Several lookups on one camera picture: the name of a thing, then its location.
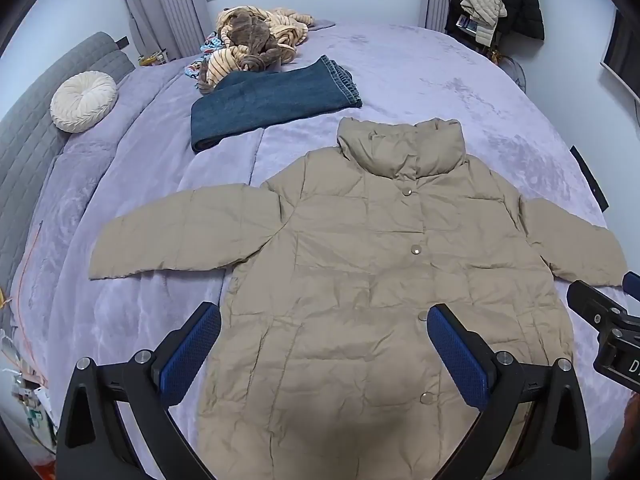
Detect lilac fleece bed blanket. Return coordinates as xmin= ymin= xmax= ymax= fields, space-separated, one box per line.
xmin=10 ymin=22 xmax=631 ymax=480

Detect grey quilted headboard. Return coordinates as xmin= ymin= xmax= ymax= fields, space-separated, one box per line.
xmin=0 ymin=31 xmax=136 ymax=306

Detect round cream pillow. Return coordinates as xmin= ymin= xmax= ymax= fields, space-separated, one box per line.
xmin=50 ymin=72 xmax=118 ymax=134

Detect colourful patterned cloth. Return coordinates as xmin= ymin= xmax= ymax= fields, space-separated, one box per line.
xmin=182 ymin=32 xmax=227 ymax=79

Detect grey floor fan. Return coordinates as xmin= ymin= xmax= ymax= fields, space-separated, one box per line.
xmin=500 ymin=54 xmax=528 ymax=92

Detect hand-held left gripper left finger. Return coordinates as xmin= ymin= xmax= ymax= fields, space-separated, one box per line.
xmin=56 ymin=301 xmax=223 ymax=480

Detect hanging beige down jacket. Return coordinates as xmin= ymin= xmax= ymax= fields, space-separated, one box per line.
xmin=460 ymin=0 xmax=508 ymax=49

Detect folded blue jeans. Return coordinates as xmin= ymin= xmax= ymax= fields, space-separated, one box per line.
xmin=191 ymin=55 xmax=363 ymax=155

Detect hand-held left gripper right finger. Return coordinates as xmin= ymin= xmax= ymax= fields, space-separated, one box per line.
xmin=427 ymin=302 xmax=593 ymax=480

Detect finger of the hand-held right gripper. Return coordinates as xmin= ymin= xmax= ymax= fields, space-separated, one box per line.
xmin=567 ymin=280 xmax=627 ymax=328
xmin=622 ymin=270 xmax=640 ymax=306

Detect hanging black and beige coats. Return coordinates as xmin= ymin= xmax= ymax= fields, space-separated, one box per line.
xmin=445 ymin=0 xmax=545 ymax=46

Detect striped tan plush blanket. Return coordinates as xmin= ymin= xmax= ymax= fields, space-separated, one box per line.
xmin=196 ymin=6 xmax=316 ymax=96

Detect orange cable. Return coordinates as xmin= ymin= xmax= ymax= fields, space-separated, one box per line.
xmin=9 ymin=220 xmax=47 ymax=391

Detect bedside clutter pile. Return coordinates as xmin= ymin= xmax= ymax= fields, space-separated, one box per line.
xmin=0 ymin=330 xmax=58 ymax=461

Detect beige puffer jacket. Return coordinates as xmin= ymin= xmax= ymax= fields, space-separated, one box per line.
xmin=89 ymin=117 xmax=628 ymax=480

